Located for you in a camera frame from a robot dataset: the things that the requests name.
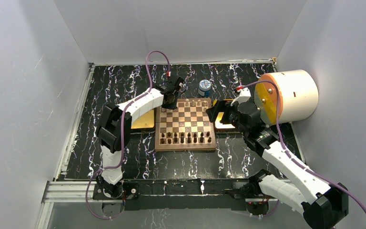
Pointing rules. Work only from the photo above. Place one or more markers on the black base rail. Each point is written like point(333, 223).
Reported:
point(231, 194)

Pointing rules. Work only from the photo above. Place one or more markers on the white cylinder orange lid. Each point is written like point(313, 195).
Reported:
point(293, 95)

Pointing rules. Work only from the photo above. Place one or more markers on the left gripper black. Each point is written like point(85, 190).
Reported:
point(173, 106)

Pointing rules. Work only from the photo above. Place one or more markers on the left gold tin tray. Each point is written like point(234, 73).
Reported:
point(145, 122)

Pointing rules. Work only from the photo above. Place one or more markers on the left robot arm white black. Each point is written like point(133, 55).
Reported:
point(114, 129)

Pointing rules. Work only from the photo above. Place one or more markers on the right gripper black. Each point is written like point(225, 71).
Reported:
point(221, 106)

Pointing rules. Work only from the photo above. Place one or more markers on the blue white small jar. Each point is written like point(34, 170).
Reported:
point(204, 88)

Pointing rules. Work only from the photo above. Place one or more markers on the wooden chess board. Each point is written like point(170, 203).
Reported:
point(184, 119)

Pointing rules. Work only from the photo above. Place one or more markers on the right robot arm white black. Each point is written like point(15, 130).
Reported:
point(322, 205)

